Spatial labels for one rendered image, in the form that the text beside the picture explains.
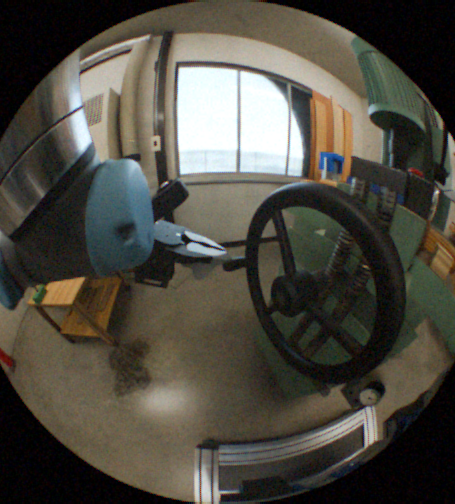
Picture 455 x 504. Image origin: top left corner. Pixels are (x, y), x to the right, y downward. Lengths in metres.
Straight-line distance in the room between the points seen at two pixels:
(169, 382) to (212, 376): 0.26
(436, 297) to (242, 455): 0.75
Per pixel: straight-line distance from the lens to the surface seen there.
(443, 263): 0.33
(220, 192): 1.54
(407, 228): 0.21
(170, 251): 0.19
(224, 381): 0.97
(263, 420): 0.99
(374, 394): 0.41
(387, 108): 0.45
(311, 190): 0.15
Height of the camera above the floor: 0.96
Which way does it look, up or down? 33 degrees down
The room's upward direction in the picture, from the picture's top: straight up
